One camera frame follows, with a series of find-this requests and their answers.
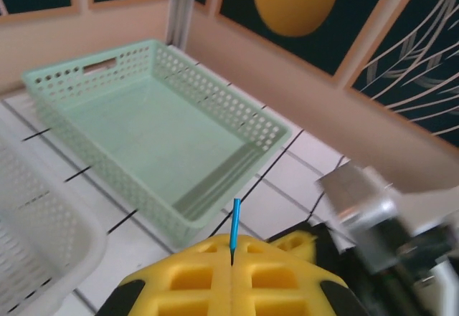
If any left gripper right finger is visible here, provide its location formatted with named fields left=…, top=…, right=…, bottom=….
left=231, top=235, right=367, bottom=316

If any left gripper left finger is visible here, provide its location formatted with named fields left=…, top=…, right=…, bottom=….
left=95, top=234, right=233, bottom=316

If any blue cable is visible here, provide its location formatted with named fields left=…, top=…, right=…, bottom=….
left=227, top=197, right=242, bottom=260

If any mint green perforated basket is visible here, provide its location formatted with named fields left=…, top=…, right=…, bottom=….
left=20, top=39, right=293, bottom=254

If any white perforated basket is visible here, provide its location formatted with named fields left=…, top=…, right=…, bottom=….
left=0, top=122, right=109, bottom=314

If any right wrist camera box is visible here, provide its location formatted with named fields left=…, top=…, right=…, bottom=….
left=314, top=164, right=419, bottom=276

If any aluminium corner post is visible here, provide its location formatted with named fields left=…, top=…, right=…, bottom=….
left=165, top=0, right=197, bottom=50

